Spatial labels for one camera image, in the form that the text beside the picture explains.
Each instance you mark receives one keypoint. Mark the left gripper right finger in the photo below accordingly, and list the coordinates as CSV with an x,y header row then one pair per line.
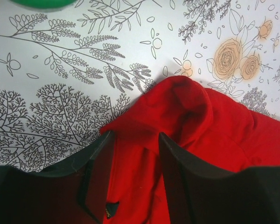
x,y
198,192

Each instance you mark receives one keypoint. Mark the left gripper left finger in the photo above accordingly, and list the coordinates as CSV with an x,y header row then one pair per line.
x,y
72,191

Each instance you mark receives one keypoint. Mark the red t shirt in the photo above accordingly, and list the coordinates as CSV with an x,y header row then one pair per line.
x,y
203,121

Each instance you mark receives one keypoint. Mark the floral table mat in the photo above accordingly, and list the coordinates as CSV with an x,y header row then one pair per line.
x,y
65,73

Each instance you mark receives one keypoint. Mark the green plastic tray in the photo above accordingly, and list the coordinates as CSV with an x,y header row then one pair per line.
x,y
44,4

